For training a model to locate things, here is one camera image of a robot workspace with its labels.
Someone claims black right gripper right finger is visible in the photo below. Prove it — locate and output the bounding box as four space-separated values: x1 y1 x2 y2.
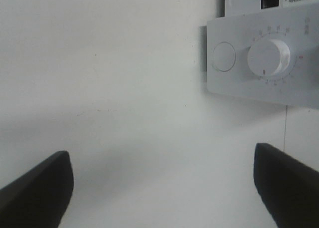
253 143 319 228

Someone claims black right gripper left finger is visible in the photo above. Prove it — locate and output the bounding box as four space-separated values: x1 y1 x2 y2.
0 151 74 228

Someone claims white microwave knob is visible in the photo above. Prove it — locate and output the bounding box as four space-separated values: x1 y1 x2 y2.
247 38 291 77

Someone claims round white door button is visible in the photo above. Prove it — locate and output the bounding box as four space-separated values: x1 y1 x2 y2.
213 41 236 72

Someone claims white microwave oven body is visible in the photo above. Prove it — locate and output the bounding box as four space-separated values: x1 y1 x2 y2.
206 0 319 109

